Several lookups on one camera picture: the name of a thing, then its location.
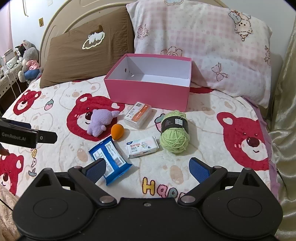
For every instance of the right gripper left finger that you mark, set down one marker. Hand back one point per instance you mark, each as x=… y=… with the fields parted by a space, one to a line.
x=85 y=180

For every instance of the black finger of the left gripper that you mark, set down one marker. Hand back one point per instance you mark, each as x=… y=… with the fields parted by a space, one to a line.
x=46 y=137

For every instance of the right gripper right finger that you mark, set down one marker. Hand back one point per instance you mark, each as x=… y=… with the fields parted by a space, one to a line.
x=211 y=179

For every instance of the blue wet wipes pack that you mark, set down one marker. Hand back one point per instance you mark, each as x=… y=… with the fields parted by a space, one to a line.
x=116 y=165

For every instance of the green yarn ball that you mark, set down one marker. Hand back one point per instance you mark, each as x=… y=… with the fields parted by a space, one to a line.
x=175 y=132

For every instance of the white tissue pack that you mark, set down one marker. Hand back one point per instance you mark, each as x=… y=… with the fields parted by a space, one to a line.
x=141 y=147

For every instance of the orange makeup sponge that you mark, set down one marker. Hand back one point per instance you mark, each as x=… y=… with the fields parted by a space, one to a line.
x=117 y=131

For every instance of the purple plush toy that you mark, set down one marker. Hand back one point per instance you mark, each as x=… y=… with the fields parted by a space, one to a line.
x=99 y=120

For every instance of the clear box orange label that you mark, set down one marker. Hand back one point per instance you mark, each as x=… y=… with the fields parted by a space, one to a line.
x=137 y=115

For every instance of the person's left hand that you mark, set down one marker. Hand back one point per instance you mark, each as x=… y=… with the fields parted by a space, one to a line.
x=3 y=151

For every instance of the bedside table with cloth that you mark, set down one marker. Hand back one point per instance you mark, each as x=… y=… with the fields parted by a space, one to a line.
x=11 y=88

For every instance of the grey plush toy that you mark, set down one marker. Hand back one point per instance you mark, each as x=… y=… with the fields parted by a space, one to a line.
x=31 y=69

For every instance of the bear print bed blanket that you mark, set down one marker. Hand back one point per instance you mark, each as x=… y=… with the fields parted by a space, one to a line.
x=224 y=131

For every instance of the black white plush toy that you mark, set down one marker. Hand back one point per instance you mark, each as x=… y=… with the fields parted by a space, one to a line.
x=20 y=52

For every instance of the gold curtain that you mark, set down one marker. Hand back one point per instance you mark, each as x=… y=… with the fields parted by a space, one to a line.
x=283 y=137

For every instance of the brown pillow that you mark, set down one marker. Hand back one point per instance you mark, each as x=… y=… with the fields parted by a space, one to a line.
x=89 y=50

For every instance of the pink beige blanket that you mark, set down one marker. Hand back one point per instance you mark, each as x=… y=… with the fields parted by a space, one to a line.
x=8 y=227

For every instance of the pink cardboard box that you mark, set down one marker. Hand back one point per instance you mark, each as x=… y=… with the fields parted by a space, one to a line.
x=162 y=81

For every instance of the pink checkered pillow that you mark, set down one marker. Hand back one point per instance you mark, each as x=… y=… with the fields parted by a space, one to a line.
x=230 y=50

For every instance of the beige bed headboard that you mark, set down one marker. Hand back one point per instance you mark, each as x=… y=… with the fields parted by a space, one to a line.
x=73 y=14

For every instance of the yellow wall sticker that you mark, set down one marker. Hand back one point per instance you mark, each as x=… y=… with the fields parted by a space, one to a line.
x=41 y=22

